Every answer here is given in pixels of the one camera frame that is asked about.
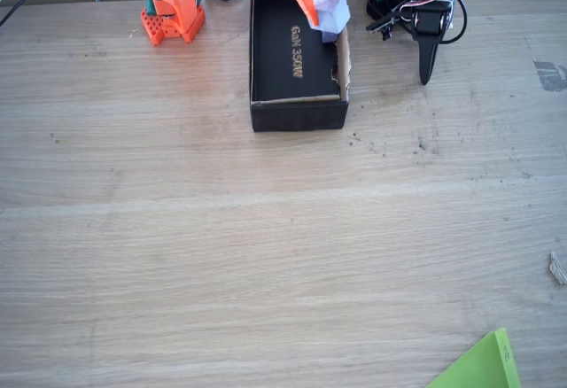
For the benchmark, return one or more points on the small wood chip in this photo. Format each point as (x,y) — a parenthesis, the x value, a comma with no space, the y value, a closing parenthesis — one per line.
(558,268)

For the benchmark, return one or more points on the purple foam block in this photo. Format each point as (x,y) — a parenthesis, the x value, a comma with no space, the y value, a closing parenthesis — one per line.
(332,16)

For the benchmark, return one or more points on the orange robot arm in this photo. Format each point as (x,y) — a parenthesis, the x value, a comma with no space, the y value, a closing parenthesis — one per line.
(177,16)

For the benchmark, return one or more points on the black cardboard box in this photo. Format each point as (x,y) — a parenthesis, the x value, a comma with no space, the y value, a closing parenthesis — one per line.
(283,115)

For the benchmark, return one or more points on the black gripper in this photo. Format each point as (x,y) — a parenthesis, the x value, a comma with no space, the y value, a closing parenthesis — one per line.
(426,47)

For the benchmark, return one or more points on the light green sheet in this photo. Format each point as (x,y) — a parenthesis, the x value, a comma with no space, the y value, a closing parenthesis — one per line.
(487,366)

